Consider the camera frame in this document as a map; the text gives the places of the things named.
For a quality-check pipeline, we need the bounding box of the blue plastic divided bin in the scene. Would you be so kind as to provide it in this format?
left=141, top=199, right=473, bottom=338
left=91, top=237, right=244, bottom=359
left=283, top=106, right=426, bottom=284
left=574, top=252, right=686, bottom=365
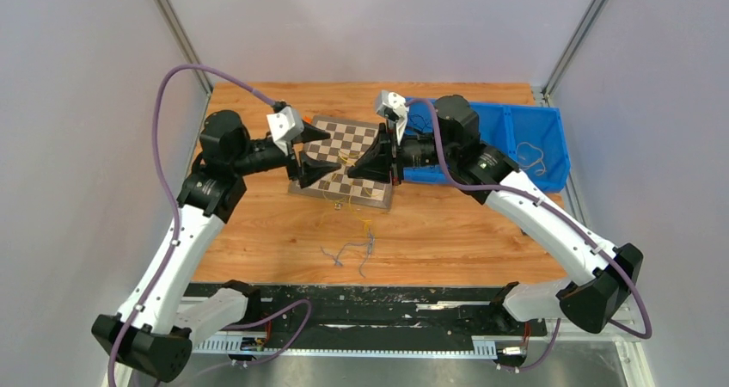
left=398, top=96, right=572, bottom=194

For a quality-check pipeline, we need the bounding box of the white slotted cable duct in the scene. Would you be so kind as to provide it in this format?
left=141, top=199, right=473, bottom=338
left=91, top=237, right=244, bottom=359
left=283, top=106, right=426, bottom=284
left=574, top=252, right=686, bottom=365
left=193, top=335, right=498, bottom=359

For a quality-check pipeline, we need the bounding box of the wooden chessboard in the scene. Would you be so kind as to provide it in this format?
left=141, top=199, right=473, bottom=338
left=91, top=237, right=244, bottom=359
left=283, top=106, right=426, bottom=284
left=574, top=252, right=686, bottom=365
left=288, top=115, right=393, bottom=210

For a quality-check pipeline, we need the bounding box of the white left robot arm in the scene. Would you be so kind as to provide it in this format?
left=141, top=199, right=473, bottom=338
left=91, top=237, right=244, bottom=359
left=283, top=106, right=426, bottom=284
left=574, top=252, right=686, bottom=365
left=92, top=106, right=339, bottom=383

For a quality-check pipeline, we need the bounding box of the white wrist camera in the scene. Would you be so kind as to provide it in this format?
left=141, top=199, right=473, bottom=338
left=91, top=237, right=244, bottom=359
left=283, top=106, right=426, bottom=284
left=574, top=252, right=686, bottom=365
left=374, top=90, right=409, bottom=144
left=266, top=101, right=304, bottom=157

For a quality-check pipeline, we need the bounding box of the grey purple thin cable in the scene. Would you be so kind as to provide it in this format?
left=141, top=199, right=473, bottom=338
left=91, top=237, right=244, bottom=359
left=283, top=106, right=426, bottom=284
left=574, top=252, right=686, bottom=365
left=318, top=230, right=378, bottom=280

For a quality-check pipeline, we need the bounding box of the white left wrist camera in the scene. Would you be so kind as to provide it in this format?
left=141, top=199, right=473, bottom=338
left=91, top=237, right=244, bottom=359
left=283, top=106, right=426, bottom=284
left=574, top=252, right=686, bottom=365
left=266, top=101, right=304, bottom=157

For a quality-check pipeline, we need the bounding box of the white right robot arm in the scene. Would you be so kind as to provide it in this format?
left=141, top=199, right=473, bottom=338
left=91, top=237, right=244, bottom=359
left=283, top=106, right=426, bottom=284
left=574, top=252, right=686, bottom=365
left=346, top=90, right=652, bottom=340

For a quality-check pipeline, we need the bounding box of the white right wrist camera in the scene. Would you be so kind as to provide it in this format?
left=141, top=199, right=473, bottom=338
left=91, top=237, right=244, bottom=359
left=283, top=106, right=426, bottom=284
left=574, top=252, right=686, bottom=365
left=374, top=90, right=409, bottom=144

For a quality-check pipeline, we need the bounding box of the right aluminium frame post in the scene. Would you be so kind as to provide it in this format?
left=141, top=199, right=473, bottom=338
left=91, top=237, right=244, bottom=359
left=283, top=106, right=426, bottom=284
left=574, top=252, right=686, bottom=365
left=542, top=0, right=609, bottom=103

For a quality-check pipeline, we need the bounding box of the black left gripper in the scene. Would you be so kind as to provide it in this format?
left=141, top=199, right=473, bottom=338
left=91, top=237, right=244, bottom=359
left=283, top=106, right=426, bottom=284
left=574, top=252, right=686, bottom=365
left=231, top=119, right=341, bottom=188

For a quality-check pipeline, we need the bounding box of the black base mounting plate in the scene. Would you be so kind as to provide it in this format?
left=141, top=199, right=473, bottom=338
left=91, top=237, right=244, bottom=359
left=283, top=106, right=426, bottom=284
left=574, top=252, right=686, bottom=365
left=215, top=285, right=553, bottom=351

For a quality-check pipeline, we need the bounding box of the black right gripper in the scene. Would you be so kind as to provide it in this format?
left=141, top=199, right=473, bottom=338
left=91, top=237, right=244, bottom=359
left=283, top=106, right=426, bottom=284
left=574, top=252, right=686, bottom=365
left=347, top=120, right=455, bottom=187

